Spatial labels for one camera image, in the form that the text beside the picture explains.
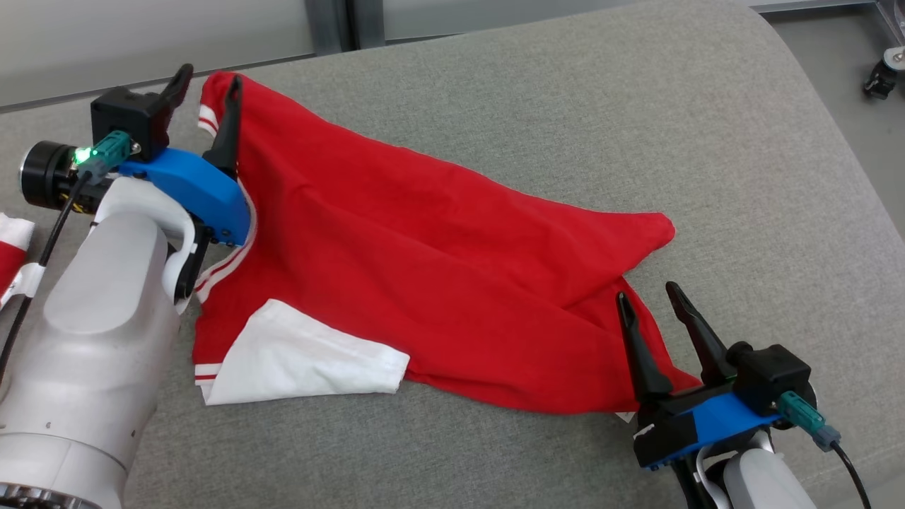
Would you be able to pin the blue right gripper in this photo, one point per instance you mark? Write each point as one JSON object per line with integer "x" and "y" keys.
{"x": 700, "y": 424}

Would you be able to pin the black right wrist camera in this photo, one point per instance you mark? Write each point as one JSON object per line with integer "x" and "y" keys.
{"x": 771, "y": 375}

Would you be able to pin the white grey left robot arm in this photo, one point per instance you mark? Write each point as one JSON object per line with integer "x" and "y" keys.
{"x": 92, "y": 339}

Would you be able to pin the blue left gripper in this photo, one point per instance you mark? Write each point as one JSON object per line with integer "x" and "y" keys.
{"x": 201, "y": 191}

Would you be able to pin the red white basketball jersey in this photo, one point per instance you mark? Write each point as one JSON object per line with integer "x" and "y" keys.
{"x": 396, "y": 268}

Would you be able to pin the black caster wheel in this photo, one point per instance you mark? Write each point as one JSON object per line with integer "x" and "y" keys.
{"x": 884, "y": 74}

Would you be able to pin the red basketball shorts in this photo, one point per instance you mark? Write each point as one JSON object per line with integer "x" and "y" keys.
{"x": 8, "y": 258}

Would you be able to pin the grey wall divider post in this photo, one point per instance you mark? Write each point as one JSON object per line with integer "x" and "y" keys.
{"x": 339, "y": 25}

